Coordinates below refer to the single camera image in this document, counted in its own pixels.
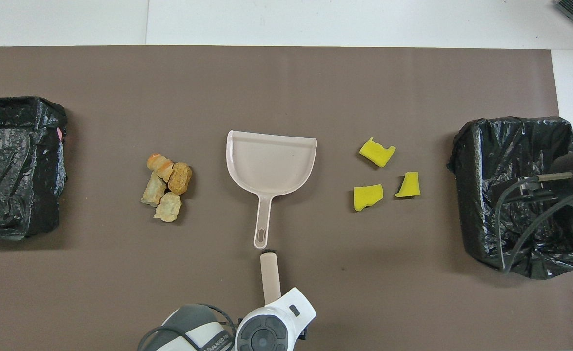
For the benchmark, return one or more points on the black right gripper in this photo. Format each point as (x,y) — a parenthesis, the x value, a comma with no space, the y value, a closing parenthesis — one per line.
(530,196)

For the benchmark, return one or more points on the yellow sponge piece notched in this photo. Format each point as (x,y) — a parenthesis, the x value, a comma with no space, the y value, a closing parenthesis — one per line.
(409,186)

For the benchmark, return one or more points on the yellow sponge piece large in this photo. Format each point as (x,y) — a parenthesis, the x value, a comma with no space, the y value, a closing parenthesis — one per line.
(376,153)

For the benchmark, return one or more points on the yellow sponge piece blocky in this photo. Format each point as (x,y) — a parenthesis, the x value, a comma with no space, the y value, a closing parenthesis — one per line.
(366,196)

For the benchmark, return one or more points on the beige plastic dustpan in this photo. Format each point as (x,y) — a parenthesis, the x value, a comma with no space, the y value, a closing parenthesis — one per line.
(266,165)

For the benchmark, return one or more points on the beige hand brush black bristles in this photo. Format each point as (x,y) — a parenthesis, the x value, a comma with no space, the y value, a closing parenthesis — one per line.
(269,278)

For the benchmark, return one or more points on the brown oval bread piece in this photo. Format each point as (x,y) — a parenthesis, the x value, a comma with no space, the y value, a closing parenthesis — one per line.
(180,178)

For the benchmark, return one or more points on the pale yellow bread chunk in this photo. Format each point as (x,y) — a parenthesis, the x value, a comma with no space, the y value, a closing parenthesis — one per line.
(168,207)

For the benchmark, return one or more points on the orange striped bread piece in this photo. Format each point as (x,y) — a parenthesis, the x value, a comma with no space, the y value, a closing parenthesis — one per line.
(161,166)

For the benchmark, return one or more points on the pale bread piece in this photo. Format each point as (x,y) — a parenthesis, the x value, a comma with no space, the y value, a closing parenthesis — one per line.
(153,191)

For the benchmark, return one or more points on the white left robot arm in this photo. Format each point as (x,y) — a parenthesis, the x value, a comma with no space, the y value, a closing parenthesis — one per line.
(286,312)

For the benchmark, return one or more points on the black bag lined bin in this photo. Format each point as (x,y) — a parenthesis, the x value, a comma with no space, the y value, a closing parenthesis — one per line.
(486,195)

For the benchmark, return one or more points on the black bag bin pink spot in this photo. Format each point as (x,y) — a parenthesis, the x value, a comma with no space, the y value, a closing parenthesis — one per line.
(23,209)

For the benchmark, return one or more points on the brown table mat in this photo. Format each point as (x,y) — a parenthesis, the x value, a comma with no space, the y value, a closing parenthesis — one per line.
(286,87)

